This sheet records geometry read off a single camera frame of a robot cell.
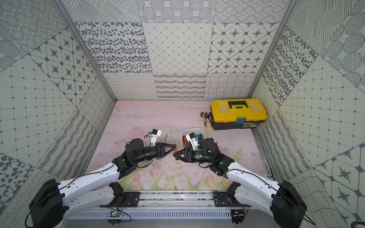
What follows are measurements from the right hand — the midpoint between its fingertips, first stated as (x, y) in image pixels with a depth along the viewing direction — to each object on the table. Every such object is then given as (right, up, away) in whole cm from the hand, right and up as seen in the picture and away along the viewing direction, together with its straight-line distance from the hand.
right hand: (176, 157), depth 70 cm
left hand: (0, +7, -2) cm, 7 cm away
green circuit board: (-32, -30, +1) cm, 43 cm away
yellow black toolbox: (+35, +22, +20) cm, 46 cm away
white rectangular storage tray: (+4, +9, +25) cm, 27 cm away
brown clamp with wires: (+21, +20, +38) cm, 47 cm away
